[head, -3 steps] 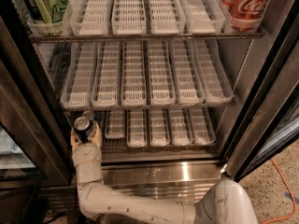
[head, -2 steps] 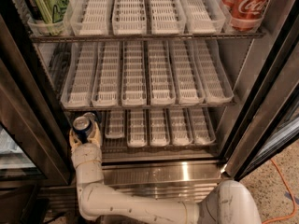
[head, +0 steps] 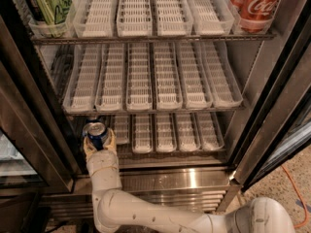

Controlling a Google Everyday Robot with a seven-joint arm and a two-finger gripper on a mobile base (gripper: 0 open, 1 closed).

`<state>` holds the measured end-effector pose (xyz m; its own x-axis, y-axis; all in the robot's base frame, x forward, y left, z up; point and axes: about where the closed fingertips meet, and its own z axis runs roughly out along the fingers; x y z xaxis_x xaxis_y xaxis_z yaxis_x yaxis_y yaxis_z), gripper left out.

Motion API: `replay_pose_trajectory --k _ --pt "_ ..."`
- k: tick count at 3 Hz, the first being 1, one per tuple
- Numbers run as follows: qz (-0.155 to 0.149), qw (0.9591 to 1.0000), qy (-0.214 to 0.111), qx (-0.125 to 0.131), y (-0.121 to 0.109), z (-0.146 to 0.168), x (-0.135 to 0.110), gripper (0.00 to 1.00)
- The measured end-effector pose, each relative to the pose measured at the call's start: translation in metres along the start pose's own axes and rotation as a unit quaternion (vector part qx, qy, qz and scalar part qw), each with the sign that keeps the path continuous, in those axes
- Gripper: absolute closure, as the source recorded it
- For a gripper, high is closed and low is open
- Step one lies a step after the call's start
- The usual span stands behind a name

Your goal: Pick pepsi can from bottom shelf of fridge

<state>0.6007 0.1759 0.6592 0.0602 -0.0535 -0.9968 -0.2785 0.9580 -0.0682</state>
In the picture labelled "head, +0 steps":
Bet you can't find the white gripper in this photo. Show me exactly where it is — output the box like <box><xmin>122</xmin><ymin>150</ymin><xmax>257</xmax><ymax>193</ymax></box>
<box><xmin>84</xmin><ymin>128</ymin><xmax>121</xmax><ymax>196</ymax></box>

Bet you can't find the blue pepsi can front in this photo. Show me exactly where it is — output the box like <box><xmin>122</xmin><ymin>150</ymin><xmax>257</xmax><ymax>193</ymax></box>
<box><xmin>83</xmin><ymin>121</ymin><xmax>108</xmax><ymax>150</ymax></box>

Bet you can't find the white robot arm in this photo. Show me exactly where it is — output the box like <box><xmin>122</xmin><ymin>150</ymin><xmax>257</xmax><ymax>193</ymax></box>
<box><xmin>84</xmin><ymin>130</ymin><xmax>295</xmax><ymax>233</ymax></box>

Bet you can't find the clear can tray bottom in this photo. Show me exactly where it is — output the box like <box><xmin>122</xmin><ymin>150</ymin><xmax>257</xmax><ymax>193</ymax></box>
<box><xmin>132</xmin><ymin>115</ymin><xmax>153</xmax><ymax>153</ymax></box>

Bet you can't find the clear can tray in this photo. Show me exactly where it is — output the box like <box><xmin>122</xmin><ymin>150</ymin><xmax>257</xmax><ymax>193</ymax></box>
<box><xmin>126</xmin><ymin>43</ymin><xmax>153</xmax><ymax>111</ymax></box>
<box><xmin>132</xmin><ymin>115</ymin><xmax>153</xmax><ymax>153</ymax></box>
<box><xmin>117</xmin><ymin>0</ymin><xmax>153</xmax><ymax>37</ymax></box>

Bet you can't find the left glass fridge door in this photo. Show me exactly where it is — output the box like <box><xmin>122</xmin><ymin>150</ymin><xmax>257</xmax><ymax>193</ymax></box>
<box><xmin>0</xmin><ymin>18</ymin><xmax>83</xmax><ymax>196</ymax></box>

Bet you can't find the glass fridge door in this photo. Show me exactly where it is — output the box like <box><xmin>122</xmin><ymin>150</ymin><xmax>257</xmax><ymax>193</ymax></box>
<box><xmin>0</xmin><ymin>18</ymin><xmax>83</xmax><ymax>196</ymax></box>
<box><xmin>226</xmin><ymin>0</ymin><xmax>311</xmax><ymax>190</ymax></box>

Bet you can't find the clear can tray middle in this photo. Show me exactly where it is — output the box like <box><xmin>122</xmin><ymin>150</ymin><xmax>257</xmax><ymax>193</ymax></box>
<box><xmin>126</xmin><ymin>43</ymin><xmax>153</xmax><ymax>111</ymax></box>

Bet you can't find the steel fridge base grille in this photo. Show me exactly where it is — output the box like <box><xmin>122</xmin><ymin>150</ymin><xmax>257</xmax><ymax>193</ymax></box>
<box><xmin>40</xmin><ymin>168</ymin><xmax>241</xmax><ymax>221</ymax></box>

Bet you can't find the clear can tray top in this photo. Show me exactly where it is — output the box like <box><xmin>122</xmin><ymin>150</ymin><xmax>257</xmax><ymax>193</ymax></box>
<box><xmin>117</xmin><ymin>0</ymin><xmax>153</xmax><ymax>37</ymax></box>

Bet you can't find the green soda can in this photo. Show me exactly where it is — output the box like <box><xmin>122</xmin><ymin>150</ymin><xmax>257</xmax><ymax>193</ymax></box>
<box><xmin>26</xmin><ymin>0</ymin><xmax>72</xmax><ymax>37</ymax></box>

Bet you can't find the right glass fridge door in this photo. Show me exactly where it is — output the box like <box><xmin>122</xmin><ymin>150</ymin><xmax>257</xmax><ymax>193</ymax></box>
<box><xmin>226</xmin><ymin>0</ymin><xmax>311</xmax><ymax>190</ymax></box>

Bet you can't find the red coca-cola can front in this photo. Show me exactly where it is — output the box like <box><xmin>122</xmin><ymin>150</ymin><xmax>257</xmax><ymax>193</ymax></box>
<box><xmin>240</xmin><ymin>0</ymin><xmax>278</xmax><ymax>33</ymax></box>

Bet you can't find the middle wire fridge shelf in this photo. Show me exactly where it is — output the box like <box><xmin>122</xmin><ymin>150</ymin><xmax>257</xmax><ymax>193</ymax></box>
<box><xmin>64</xmin><ymin>103</ymin><xmax>246</xmax><ymax>117</ymax></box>

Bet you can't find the wire fridge shelf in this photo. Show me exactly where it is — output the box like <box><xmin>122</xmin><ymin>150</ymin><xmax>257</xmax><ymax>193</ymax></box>
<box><xmin>31</xmin><ymin>33</ymin><xmax>277</xmax><ymax>46</ymax></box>
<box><xmin>116</xmin><ymin>146</ymin><xmax>226</xmax><ymax>165</ymax></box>
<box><xmin>64</xmin><ymin>103</ymin><xmax>246</xmax><ymax>117</ymax></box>

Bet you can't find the bottom wire fridge shelf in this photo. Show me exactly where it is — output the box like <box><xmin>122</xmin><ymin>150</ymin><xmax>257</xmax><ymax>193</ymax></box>
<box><xmin>116</xmin><ymin>146</ymin><xmax>226</xmax><ymax>165</ymax></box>

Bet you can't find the top wire fridge shelf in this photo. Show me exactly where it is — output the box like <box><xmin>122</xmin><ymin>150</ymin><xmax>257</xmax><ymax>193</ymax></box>
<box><xmin>31</xmin><ymin>33</ymin><xmax>277</xmax><ymax>46</ymax></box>

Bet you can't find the orange power cable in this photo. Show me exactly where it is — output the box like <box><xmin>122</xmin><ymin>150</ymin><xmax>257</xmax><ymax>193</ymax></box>
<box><xmin>281</xmin><ymin>164</ymin><xmax>309</xmax><ymax>230</ymax></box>

